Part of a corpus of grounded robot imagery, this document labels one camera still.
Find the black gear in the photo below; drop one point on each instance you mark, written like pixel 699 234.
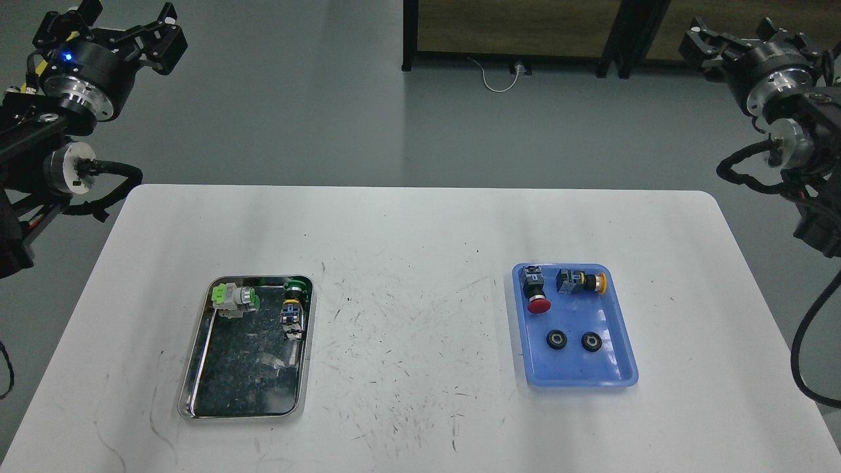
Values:
pixel 556 339
pixel 591 341

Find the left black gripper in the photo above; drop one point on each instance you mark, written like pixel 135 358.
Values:
pixel 93 80

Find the green push button switch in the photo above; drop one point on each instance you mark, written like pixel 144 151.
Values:
pixel 233 301

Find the red mushroom button switch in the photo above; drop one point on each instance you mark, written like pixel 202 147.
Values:
pixel 533 290

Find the silver metal tray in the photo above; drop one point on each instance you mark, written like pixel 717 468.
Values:
pixel 245 367

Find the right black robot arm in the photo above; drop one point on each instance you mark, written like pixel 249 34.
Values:
pixel 798 160

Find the yellow push button switch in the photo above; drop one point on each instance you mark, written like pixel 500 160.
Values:
pixel 575 281

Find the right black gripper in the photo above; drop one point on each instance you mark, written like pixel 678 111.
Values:
pixel 770 73

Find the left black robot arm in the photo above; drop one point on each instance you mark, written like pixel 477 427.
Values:
pixel 46 170

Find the green yellow button switch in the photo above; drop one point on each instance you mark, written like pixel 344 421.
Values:
pixel 293 308

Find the black framed wooden cabinet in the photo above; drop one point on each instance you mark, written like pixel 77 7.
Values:
pixel 534 33

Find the blue plastic tray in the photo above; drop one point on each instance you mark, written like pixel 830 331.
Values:
pixel 613 366

